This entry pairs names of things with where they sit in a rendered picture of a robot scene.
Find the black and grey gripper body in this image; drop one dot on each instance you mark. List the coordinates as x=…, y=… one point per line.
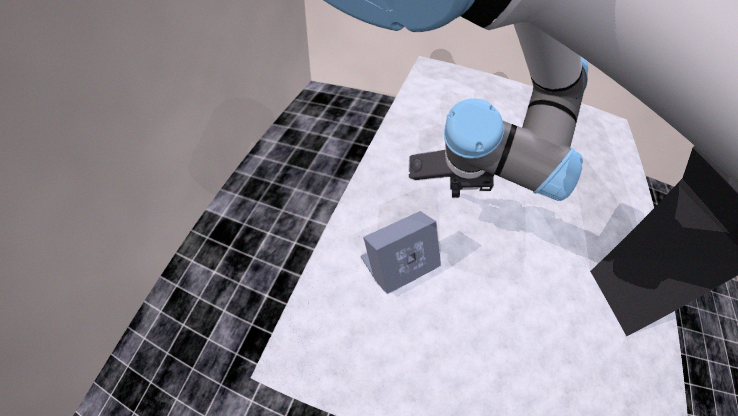
x=456, y=182

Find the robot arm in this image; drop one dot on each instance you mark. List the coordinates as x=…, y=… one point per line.
x=678, y=57

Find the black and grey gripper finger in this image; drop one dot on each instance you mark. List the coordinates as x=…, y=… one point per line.
x=456, y=193

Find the dark grey panel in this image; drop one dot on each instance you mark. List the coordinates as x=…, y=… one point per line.
x=403, y=251

